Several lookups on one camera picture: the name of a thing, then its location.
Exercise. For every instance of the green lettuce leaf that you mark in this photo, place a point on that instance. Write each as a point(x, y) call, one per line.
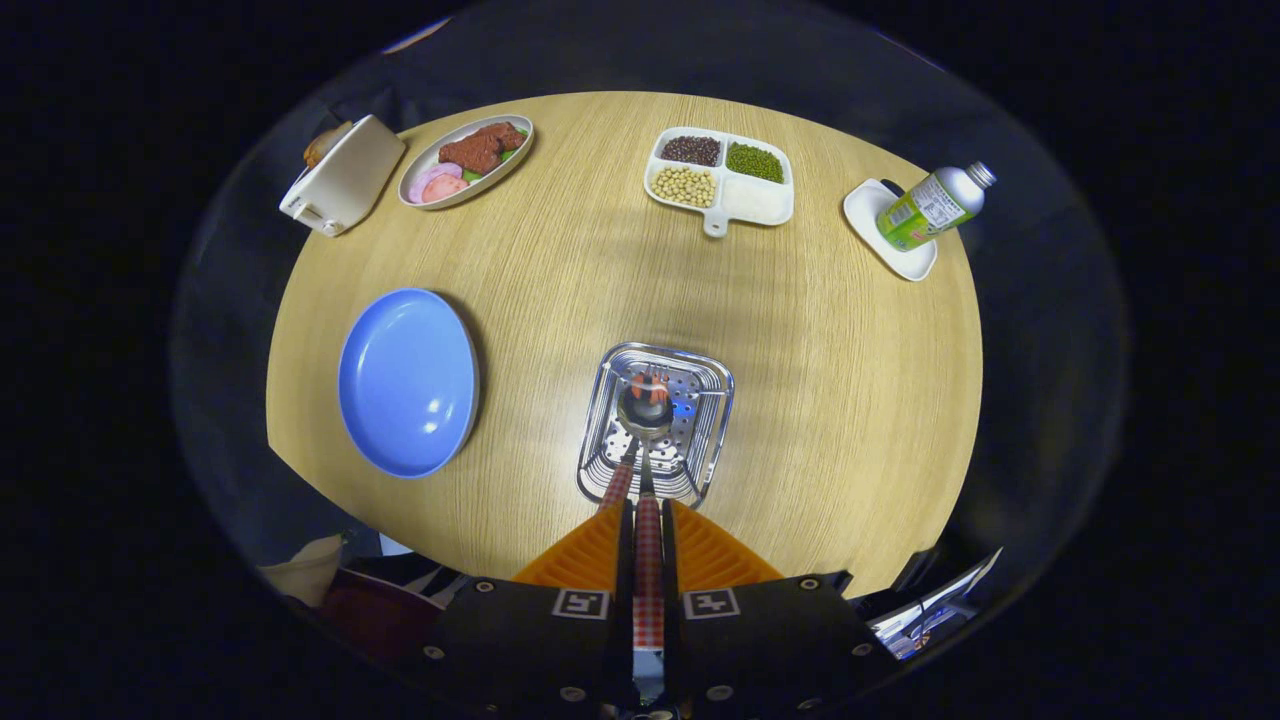
point(508, 155)

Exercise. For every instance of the dark red cloth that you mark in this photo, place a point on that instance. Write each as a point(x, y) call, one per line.
point(375, 620)

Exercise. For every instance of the pink ham slices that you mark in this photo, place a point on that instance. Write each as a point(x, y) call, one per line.
point(440, 185)

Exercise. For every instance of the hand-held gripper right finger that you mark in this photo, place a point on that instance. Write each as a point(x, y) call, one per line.
point(670, 600)

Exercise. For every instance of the white toaster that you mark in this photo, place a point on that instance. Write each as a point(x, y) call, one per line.
point(345, 180)

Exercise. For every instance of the black backdrop cloth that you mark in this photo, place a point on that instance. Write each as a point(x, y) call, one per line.
point(640, 50)

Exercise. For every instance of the blue plate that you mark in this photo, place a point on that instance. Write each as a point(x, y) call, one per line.
point(405, 385)

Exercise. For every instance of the white divided dish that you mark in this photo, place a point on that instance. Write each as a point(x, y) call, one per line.
point(760, 200)

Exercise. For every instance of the white oval plate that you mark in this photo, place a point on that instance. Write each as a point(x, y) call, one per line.
point(495, 175)

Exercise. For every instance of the brown toast slice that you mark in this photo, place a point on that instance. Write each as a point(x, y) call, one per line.
point(325, 142)

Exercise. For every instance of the yellow soybeans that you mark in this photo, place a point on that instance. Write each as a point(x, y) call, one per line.
point(684, 186)

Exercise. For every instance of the dark red beans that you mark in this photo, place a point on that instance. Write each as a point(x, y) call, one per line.
point(690, 150)

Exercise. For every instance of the silver bottle with green label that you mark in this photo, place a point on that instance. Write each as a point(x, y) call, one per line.
point(930, 208)

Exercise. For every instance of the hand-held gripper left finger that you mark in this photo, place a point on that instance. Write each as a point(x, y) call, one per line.
point(624, 600)

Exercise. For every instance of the green mung beans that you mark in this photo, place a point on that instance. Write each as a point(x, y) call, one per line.
point(755, 162)

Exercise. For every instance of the black and white striped cloth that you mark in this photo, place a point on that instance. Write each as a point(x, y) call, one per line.
point(415, 578)

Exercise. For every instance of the small white square dish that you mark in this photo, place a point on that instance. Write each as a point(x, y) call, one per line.
point(865, 215)

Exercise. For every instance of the brown meat pieces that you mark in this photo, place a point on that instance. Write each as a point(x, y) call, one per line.
point(478, 150)

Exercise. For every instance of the perforated metal basket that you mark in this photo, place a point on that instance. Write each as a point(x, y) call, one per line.
point(700, 440)

